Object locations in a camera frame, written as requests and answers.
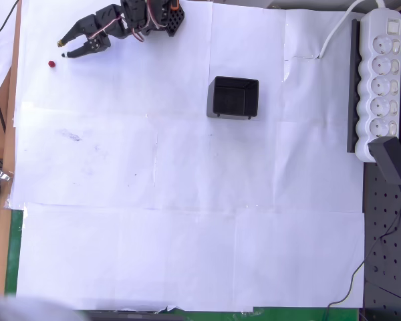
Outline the black open box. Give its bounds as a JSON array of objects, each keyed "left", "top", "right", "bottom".
[{"left": 206, "top": 76, "right": 260, "bottom": 122}]

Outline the white taped paper covering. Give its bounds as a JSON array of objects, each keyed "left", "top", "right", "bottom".
[{"left": 8, "top": 0, "right": 366, "bottom": 312}]

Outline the green cutting mat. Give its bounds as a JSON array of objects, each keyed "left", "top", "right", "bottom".
[{"left": 4, "top": 208, "right": 360, "bottom": 321}]

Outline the blurry grey object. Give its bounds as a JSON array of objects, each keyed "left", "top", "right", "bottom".
[{"left": 0, "top": 286, "right": 86, "bottom": 321}]

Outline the white power strip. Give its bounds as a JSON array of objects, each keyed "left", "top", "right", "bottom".
[{"left": 354, "top": 7, "right": 401, "bottom": 164}]

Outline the black power adapter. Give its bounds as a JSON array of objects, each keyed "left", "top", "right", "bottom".
[{"left": 368, "top": 136, "right": 401, "bottom": 186}]

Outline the black pegboard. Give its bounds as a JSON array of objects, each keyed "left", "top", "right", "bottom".
[{"left": 362, "top": 6, "right": 401, "bottom": 321}]

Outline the white power strip cable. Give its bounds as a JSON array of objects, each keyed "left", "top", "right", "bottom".
[{"left": 317, "top": 0, "right": 388, "bottom": 60}]

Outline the dark grey rail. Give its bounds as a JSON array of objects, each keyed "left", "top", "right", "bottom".
[{"left": 346, "top": 19, "right": 362, "bottom": 154}]

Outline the thin black adapter cable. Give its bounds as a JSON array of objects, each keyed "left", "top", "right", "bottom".
[{"left": 320, "top": 183, "right": 401, "bottom": 321}]

